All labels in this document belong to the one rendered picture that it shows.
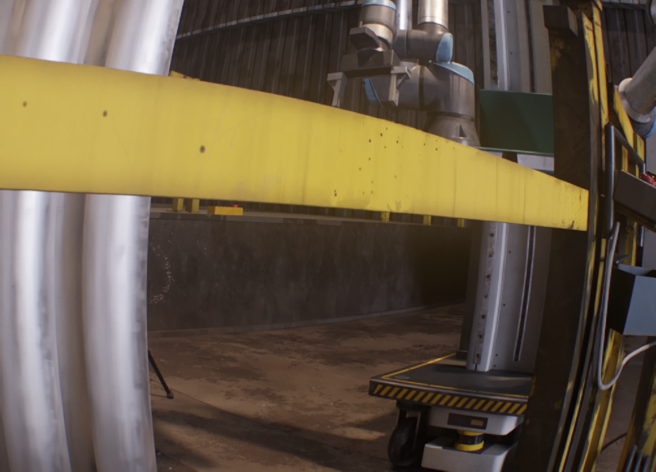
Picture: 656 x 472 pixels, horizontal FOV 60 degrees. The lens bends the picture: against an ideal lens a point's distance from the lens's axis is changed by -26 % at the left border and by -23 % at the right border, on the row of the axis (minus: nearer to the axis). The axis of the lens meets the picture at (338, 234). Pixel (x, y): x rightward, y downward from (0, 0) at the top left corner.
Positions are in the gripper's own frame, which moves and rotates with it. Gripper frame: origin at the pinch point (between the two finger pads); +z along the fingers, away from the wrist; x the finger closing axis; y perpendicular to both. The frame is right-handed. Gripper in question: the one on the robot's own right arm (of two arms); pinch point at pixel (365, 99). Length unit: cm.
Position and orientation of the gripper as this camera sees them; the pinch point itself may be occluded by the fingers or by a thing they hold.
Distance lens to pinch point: 161.8
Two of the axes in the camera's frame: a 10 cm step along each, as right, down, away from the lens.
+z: -1.4, 9.1, -3.8
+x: -9.0, 0.3, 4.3
